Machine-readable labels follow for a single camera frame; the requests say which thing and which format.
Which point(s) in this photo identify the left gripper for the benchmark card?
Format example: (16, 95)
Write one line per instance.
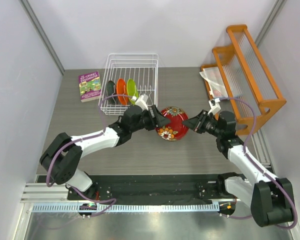
(159, 120)

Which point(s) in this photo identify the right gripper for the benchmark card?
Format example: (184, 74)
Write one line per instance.
(196, 123)

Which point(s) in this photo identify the red floral plate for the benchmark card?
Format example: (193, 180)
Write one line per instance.
(175, 130)

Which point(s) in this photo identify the lime green plate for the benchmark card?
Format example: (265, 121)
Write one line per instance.
(132, 88)

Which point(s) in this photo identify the orange plate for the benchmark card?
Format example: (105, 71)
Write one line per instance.
(121, 90)

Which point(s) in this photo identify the dark teal plate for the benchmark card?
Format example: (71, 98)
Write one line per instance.
(111, 91)

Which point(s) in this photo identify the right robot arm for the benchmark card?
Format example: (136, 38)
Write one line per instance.
(269, 197)

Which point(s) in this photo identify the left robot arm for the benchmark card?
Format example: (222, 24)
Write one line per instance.
(62, 157)

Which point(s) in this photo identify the orange wooden shelf rack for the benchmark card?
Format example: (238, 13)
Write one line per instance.
(255, 96)

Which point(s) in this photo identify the plastic packets on shelf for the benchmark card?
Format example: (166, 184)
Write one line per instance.
(212, 77)

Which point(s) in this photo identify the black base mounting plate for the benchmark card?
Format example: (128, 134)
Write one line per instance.
(171, 189)

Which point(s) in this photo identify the purple children's book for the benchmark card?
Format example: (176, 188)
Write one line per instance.
(89, 86)

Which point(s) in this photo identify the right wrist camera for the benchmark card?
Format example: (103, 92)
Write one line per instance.
(214, 106)

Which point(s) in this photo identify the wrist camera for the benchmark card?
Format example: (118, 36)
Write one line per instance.
(214, 106)
(141, 101)

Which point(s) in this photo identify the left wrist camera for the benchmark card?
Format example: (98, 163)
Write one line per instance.
(141, 101)

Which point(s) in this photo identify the white wire dish rack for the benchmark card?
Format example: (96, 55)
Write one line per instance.
(128, 75)

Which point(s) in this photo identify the slotted cable duct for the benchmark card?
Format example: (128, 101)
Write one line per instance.
(80, 207)

